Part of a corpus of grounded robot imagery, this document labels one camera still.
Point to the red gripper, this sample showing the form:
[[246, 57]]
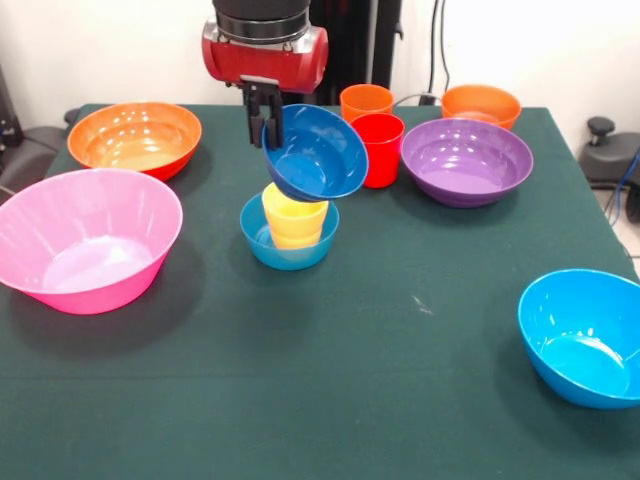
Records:
[[265, 65]]

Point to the small dark blue bowl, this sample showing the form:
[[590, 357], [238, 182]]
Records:
[[320, 160]]

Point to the yellow cup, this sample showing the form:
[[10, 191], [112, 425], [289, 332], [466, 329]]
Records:
[[295, 220]]

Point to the small light blue bowl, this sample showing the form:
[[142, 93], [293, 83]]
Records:
[[295, 260]]

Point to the orange cup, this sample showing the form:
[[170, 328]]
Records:
[[365, 100]]

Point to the red cup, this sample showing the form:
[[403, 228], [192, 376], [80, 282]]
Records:
[[382, 160]]

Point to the large orange bowl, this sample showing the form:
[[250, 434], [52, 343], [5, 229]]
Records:
[[135, 140]]

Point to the purple bowl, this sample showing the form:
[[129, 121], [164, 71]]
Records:
[[467, 170]]

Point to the small orange bowl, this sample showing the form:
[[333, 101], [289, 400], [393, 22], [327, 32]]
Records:
[[480, 102]]

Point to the large pink bowl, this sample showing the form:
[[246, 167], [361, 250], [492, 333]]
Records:
[[100, 270]]

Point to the dark green table cloth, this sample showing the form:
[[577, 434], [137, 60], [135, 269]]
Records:
[[320, 350]]

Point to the large light blue bowl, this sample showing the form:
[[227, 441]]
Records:
[[575, 340]]

